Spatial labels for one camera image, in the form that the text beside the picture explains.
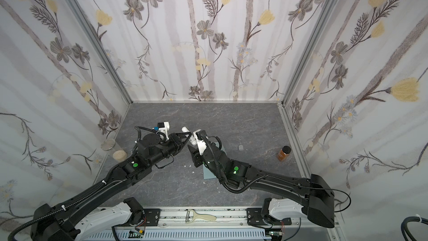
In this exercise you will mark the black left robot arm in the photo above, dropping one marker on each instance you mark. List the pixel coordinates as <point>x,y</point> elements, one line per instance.
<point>60,223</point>

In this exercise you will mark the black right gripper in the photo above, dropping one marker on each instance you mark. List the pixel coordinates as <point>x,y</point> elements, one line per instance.
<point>195,154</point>

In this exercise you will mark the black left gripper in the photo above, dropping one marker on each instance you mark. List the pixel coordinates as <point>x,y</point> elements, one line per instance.
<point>173,143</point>

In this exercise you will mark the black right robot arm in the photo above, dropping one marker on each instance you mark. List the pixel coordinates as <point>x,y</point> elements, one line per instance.
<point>313,194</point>

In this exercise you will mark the light green envelope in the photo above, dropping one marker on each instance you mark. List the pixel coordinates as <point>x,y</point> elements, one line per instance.
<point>208,174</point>

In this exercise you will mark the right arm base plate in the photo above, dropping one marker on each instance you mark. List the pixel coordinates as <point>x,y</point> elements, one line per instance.
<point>258,217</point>

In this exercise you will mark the cream plastic peeler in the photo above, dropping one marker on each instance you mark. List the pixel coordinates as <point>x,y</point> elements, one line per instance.
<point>192,215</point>

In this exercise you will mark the white slotted cable duct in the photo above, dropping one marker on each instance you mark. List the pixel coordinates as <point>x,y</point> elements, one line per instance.
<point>182,235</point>

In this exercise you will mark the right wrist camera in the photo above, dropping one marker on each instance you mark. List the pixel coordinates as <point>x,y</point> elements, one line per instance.
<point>201,144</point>

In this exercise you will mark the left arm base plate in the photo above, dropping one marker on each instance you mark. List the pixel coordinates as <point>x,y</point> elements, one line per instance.
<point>145,217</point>

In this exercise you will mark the aluminium mounting rail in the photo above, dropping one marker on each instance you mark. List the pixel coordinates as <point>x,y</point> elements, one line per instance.
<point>274,214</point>

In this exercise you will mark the amber bottle black cap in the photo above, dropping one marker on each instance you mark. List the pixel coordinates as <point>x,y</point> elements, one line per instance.
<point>284,153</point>

